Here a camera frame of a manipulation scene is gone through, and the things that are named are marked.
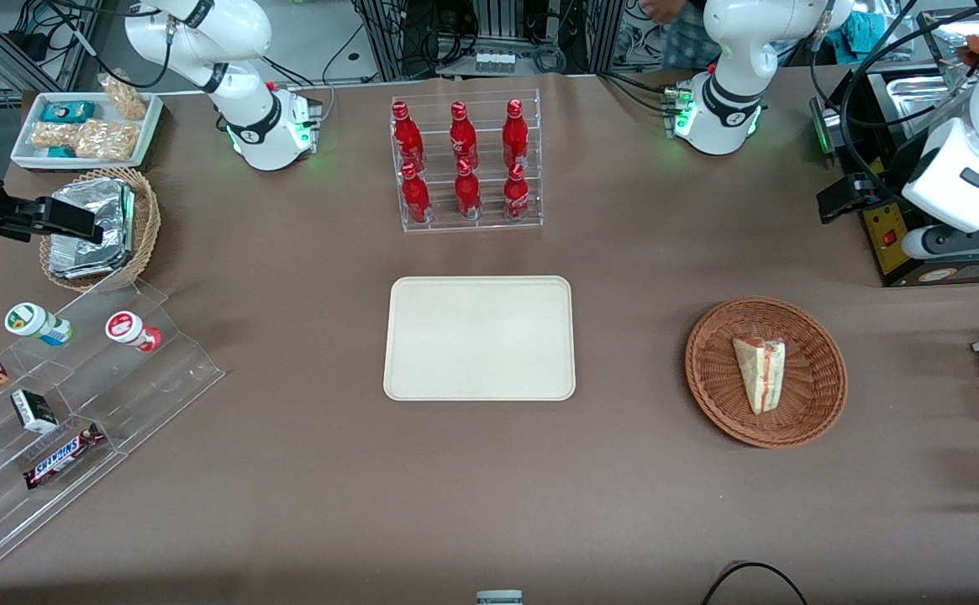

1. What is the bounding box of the red cola bottle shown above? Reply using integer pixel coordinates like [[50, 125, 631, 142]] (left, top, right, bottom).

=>
[[503, 162, 532, 223], [453, 158, 483, 222], [400, 162, 434, 225], [502, 99, 531, 169], [392, 101, 425, 174], [449, 101, 478, 169]]

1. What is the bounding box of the clear acrylic tiered stand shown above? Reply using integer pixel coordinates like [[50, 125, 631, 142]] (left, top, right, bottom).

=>
[[0, 277, 226, 573]]

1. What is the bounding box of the white rectangular snack tray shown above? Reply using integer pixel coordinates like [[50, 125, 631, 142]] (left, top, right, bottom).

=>
[[10, 91, 165, 172]]

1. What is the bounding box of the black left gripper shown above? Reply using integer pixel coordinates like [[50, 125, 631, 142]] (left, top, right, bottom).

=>
[[817, 151, 919, 225]]

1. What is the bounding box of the triangular sandwich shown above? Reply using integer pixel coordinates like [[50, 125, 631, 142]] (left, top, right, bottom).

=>
[[732, 336, 787, 415]]

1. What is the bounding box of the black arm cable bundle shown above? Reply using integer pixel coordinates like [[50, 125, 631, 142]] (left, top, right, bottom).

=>
[[808, 0, 979, 203]]

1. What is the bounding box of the aluminium profile frame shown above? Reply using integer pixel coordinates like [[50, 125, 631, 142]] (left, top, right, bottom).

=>
[[0, 0, 108, 95]]

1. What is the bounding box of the red lid yogurt cup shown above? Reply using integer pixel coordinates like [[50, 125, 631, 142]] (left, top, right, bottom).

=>
[[105, 311, 163, 353]]

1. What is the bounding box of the Snickers chocolate bar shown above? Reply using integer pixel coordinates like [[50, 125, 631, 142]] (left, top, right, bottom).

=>
[[23, 423, 107, 491]]

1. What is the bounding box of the small black drink carton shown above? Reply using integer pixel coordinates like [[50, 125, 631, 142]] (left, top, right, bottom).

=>
[[10, 389, 60, 435]]

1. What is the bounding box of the large teal snack packet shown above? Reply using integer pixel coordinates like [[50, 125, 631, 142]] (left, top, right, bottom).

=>
[[41, 101, 96, 124]]

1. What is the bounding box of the clear rice cracker bag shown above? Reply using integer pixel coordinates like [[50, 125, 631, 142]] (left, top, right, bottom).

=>
[[98, 73, 150, 121], [75, 119, 142, 161], [30, 121, 79, 151]]

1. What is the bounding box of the black equipment rack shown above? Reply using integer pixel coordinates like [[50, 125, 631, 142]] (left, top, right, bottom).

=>
[[353, 0, 626, 81]]

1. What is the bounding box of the light tan wicker basket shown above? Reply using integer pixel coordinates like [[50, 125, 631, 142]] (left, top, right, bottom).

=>
[[39, 167, 161, 292]]

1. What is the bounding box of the green lid yogurt cup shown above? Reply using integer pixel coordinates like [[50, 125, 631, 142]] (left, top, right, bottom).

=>
[[5, 302, 73, 347]]

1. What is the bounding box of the aluminium foil container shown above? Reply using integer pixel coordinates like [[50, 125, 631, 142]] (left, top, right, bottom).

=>
[[47, 177, 136, 281]]

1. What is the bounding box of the black looped cable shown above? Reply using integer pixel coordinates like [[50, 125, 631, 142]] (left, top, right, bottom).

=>
[[701, 560, 808, 605]]

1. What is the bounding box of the beige plastic serving tray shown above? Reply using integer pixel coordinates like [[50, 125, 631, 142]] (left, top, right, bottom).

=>
[[383, 276, 576, 402]]

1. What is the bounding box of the brown round wicker basket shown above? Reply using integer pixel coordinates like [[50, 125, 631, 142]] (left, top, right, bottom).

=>
[[685, 296, 849, 450]]

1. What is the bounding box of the clear acrylic bottle rack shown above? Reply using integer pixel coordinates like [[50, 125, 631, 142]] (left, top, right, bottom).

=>
[[389, 88, 544, 234]]

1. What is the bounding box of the teal cloth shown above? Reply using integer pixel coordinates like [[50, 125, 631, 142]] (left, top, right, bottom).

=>
[[840, 7, 898, 54]]

